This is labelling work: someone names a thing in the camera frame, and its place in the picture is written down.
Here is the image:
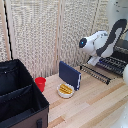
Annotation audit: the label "dark blue book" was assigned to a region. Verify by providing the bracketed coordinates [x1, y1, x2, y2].
[58, 60, 83, 92]

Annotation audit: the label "yellow corn pieces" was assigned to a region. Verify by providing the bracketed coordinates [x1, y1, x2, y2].
[59, 84, 73, 95]

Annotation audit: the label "white bowl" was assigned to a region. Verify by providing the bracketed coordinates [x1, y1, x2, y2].
[56, 83, 75, 99]

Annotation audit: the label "red plastic cup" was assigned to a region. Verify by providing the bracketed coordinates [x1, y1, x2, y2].
[34, 76, 47, 93]

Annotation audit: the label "woven folding screen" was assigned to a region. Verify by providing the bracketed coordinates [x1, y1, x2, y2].
[0, 0, 128, 80]

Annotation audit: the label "black fabric storage box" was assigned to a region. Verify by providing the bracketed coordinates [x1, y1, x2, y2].
[0, 59, 51, 128]

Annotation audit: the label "black wire oven tray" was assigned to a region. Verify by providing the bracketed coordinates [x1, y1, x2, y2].
[79, 63, 112, 86]

